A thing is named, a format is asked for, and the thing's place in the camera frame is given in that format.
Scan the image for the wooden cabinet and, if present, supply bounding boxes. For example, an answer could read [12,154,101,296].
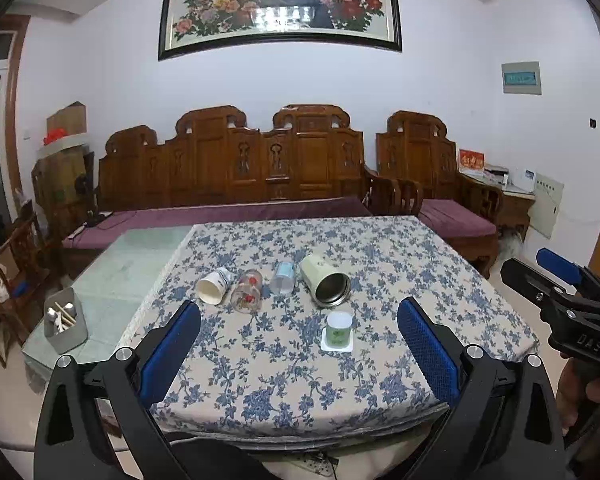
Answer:
[31,144,97,243]

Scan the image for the carved wooden sofa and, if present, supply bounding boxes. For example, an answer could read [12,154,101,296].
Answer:
[61,104,381,281]

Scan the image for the purple armchair cushion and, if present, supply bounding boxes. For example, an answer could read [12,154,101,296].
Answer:
[418,198,497,239]

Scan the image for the blue floral tablecloth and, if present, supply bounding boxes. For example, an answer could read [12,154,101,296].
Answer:
[115,216,541,442]

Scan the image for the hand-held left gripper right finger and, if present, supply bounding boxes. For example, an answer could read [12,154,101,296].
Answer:
[396,296,567,480]

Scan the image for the cream metal mug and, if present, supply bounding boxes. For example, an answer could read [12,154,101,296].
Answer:
[299,253,352,310]

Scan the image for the wooden side table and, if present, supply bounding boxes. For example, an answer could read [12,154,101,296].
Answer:
[459,169,537,242]

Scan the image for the light blue plastic cup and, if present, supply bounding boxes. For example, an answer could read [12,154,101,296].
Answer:
[270,261,296,296]

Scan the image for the white square coaster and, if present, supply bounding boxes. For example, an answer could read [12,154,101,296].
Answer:
[320,326,355,352]

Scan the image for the small white cup green label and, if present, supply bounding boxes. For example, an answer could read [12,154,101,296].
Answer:
[325,311,355,347]

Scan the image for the grey utensil holder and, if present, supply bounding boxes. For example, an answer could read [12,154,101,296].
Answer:
[43,287,89,354]

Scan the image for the purple sofa cushion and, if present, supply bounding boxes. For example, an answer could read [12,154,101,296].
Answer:
[62,196,374,251]

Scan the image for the white power strip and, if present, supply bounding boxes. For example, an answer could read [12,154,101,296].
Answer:
[306,452,340,474]

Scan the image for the white box blue label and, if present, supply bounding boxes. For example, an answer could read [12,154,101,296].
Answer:
[509,169,537,194]

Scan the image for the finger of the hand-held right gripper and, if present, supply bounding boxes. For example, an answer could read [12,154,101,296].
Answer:
[500,257,573,318]
[536,248,597,295]

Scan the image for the beige wall panel door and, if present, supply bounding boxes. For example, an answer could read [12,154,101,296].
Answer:
[532,174,565,240]

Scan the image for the person's right hand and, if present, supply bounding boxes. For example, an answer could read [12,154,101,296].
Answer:
[555,360,600,443]

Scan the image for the framed peacock flower painting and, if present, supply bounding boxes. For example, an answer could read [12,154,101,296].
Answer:
[157,0,404,61]

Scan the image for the glass top table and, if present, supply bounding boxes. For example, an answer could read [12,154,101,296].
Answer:
[21,225,197,391]

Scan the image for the white printer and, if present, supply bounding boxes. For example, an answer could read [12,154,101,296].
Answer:
[481,164,512,187]

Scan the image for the carved wooden armchair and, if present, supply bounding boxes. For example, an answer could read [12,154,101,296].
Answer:
[374,110,504,279]

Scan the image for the brown cardboard box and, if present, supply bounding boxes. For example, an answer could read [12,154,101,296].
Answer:
[46,101,88,137]

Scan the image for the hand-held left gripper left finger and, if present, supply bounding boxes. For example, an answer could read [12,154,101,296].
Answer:
[34,300,203,480]

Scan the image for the white paper cup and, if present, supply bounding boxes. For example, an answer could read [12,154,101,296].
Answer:
[196,267,237,306]

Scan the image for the red gift box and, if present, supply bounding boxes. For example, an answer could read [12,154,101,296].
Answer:
[458,149,485,174]

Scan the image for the clear glass cup red print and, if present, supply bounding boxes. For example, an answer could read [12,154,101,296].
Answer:
[229,268,263,314]

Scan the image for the grey wall electrical panel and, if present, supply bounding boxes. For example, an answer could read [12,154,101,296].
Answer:
[501,61,543,95]

